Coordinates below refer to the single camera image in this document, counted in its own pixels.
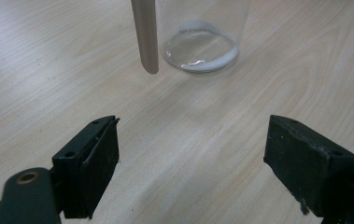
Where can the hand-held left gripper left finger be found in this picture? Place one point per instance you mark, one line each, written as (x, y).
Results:
(84, 168)

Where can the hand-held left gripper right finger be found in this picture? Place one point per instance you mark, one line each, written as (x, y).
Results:
(302, 161)

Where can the clear glass jar with lid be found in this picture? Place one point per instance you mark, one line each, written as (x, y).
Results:
(201, 46)

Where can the beige wooden stick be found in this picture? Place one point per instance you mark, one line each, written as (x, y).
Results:
(146, 34)

